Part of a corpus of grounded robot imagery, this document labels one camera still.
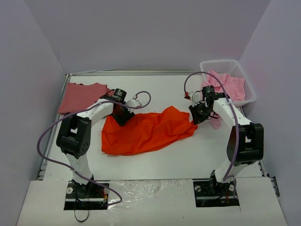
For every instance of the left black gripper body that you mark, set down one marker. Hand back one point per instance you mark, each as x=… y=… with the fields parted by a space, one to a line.
x=124 y=117

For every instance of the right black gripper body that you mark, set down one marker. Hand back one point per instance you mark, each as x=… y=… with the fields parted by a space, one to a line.
x=196 y=115

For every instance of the orange t shirt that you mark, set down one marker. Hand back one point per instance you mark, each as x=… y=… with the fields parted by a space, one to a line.
x=146 y=132

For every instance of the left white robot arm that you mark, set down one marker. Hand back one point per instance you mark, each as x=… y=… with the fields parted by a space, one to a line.
x=74 y=135

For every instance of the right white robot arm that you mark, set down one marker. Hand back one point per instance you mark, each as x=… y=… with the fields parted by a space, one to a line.
x=245 y=145

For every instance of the light pink t shirt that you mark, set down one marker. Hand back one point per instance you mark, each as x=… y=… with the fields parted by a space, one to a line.
x=234 y=87

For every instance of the dusty red folded t shirt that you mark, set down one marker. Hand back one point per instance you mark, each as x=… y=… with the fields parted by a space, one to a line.
x=79 y=96

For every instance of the white plastic basket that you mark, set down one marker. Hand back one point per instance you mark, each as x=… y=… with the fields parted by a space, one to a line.
x=234 y=69

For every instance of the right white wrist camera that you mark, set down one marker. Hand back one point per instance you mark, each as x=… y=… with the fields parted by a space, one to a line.
x=196 y=97

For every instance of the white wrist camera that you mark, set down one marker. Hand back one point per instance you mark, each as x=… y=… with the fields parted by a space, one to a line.
x=133 y=104
x=196 y=97

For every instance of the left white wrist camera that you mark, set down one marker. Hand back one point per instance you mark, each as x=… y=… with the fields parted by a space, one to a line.
x=133 y=104

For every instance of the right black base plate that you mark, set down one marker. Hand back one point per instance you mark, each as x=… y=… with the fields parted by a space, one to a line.
x=223 y=195

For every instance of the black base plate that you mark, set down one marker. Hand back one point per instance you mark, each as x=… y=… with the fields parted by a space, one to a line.
x=88 y=197
x=223 y=195

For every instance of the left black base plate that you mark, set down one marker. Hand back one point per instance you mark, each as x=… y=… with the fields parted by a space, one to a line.
x=88 y=197

